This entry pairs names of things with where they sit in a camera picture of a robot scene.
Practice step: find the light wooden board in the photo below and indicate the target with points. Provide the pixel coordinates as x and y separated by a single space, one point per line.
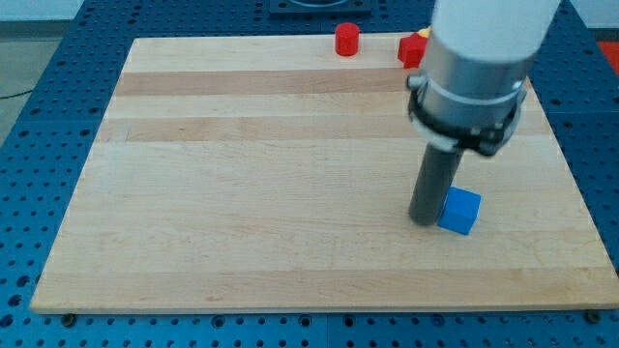
269 174

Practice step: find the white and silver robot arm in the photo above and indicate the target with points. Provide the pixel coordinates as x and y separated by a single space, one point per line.
468 91

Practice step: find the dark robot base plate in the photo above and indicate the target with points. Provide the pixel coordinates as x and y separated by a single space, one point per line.
319 7

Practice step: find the red cylinder block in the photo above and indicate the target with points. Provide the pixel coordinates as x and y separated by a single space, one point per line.
347 37

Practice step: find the red angular block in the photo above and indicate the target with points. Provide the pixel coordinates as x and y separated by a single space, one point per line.
411 50

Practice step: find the yellow block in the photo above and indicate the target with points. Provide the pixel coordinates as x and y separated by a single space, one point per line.
424 32

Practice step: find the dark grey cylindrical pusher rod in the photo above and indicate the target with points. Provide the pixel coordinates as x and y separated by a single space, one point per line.
437 171

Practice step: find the blue cube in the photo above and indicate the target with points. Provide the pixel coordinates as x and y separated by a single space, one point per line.
460 211

